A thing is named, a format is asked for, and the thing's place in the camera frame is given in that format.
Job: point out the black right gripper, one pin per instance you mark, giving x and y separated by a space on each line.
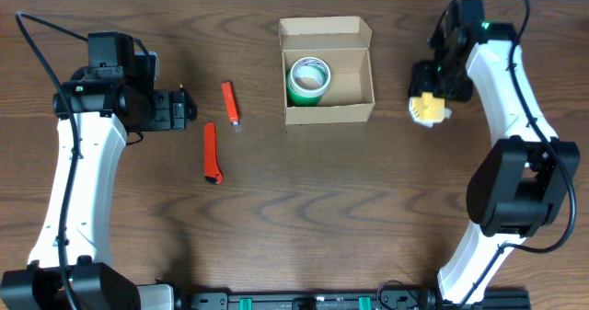
424 86

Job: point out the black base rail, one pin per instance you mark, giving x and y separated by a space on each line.
396 298

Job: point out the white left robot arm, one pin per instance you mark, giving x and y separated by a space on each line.
70 265

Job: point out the white masking tape roll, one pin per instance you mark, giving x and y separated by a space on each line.
309 77

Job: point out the green tape roll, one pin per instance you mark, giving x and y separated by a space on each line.
306 85

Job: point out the black correction tape dispenser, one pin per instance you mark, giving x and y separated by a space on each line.
191 110

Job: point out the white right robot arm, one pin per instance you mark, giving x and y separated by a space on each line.
523 180

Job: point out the orange stapler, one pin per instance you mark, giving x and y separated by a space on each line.
230 103

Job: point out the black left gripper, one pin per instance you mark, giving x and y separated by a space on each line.
177 110

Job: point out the yellow sticky note pad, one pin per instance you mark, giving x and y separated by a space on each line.
427 110

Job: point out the open cardboard box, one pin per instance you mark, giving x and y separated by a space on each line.
343 43

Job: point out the orange utility knife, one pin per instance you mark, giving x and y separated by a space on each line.
212 171

